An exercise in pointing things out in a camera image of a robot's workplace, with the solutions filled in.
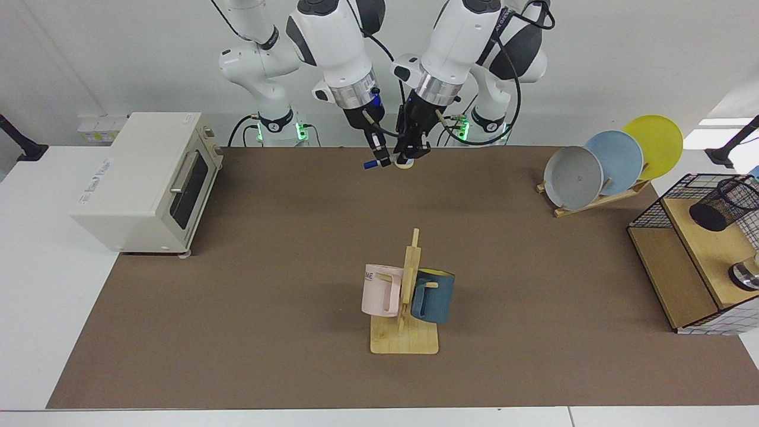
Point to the black camera stand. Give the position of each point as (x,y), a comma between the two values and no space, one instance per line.
(720,157)
(32,152)

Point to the pale toaster oven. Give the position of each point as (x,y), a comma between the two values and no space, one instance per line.
(136,178)

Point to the wooden cup stand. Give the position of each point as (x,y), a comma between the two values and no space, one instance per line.
(404,338)

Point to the white checked cloth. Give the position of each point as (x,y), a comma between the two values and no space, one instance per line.
(711,326)

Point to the wooden plate rack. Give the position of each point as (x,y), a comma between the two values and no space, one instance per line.
(599,202)

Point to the dark blue cup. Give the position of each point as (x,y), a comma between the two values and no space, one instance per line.
(436,299)

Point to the brown table cloth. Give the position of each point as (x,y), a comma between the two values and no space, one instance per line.
(296,367)

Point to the grey plate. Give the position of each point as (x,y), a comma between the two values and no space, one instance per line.
(572,178)

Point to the pink cup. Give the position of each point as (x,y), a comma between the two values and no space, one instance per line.
(376,293)

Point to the small blue round thing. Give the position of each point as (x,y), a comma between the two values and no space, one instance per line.
(404,165)

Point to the light blue plate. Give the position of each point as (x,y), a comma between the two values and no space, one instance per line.
(622,160)

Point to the white wall socket strip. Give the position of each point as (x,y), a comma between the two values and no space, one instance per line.
(98,127)

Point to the black mesh pen holder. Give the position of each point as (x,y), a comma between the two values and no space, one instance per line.
(720,207)

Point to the yellow plate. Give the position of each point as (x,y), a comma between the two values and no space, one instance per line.
(661,142)

